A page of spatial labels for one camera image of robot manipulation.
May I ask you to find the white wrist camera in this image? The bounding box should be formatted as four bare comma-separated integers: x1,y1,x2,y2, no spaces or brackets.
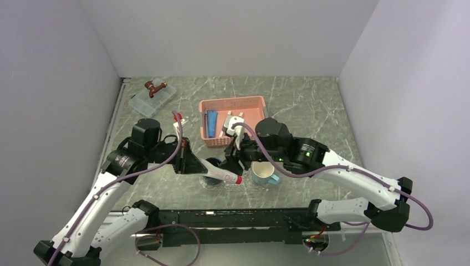
225,116,244,150
172,112,193,142

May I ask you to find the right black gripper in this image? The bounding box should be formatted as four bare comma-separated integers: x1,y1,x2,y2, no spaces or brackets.
218,129,285,175

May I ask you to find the clear plastic organizer box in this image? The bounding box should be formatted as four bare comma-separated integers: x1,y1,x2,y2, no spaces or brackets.
128,78,177,118

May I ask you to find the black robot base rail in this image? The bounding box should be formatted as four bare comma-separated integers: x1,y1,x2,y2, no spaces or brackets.
136,207,342,251

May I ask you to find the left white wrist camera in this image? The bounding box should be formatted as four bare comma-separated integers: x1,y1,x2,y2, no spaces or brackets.
172,112,193,142

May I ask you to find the white red toothpaste tube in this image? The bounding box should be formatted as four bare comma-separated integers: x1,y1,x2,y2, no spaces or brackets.
200,159,243,185

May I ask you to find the clear textured oval tray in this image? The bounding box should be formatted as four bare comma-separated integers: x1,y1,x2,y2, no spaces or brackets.
198,172,267,192

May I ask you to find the pink plastic basket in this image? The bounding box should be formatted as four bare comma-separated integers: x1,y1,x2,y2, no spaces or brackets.
199,96,268,147

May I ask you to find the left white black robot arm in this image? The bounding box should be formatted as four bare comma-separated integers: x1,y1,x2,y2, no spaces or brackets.
34,119,212,265

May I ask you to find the grey toothbrush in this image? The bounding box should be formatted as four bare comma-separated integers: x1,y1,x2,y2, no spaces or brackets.
203,110,208,139

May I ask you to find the white and blue mug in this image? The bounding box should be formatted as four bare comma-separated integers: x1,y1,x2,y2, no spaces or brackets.
251,162,280,185

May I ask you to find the dark blue mug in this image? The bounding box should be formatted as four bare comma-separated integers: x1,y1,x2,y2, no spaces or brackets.
203,157,223,186

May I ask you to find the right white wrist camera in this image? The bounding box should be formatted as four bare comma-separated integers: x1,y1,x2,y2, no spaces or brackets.
225,116,244,150

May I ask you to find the blue toothpaste tube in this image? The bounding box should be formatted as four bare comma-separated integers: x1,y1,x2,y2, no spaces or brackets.
207,111,218,138

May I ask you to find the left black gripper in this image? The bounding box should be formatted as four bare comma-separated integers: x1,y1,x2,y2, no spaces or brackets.
145,136,207,174

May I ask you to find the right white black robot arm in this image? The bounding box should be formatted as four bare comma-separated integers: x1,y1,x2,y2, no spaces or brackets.
222,117,413,232

